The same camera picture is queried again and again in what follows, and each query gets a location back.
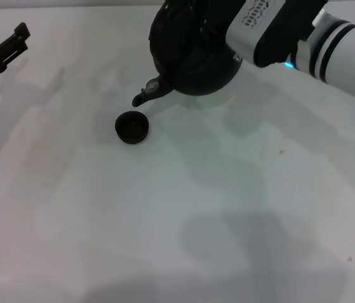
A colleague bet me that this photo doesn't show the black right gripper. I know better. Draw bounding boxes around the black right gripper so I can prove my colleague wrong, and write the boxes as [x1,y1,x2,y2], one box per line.
[195,17,311,69]

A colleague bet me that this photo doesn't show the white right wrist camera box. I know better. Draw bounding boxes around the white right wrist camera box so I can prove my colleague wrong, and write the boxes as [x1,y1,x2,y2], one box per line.
[225,0,329,69]

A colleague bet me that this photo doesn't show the small dark brown teacup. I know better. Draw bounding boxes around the small dark brown teacup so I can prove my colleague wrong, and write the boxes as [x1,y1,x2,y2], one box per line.
[114,110,151,145]

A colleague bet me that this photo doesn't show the black round teapot with handle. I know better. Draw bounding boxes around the black round teapot with handle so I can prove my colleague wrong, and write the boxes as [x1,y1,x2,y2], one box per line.
[131,0,245,109]

